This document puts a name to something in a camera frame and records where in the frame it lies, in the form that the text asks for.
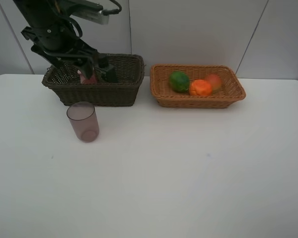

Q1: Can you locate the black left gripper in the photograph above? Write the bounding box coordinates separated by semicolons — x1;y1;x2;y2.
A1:
21;21;98;82

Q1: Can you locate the pink bottle white cap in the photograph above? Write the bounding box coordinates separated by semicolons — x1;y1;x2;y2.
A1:
77;70;97;84

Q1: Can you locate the black pump bottle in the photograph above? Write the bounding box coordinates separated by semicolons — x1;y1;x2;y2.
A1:
94;53;118;83

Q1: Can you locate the green lime fruit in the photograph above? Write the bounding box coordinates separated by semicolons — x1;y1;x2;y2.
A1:
169;71;190;93

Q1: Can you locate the orange tangerine fruit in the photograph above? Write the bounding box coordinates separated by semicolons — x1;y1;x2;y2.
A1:
189;79;213;96

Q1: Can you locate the red orange peach fruit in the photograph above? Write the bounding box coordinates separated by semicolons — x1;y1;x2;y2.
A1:
205;74;222;92

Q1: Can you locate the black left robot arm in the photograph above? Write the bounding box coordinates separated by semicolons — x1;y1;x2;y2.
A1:
14;0;98;79

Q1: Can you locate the dark brown wicker basket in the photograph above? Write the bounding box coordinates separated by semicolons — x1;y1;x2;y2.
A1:
42;54;145;107

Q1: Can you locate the translucent purple plastic cup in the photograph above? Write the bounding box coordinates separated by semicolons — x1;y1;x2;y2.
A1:
67;102;99;142

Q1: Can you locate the orange wicker basket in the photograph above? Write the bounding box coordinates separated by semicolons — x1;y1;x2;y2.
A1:
150;64;246;109

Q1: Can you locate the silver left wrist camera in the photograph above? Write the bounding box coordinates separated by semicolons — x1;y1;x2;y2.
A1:
56;0;110;25

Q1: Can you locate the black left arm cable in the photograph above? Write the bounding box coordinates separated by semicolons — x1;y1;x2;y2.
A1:
64;0;122;40

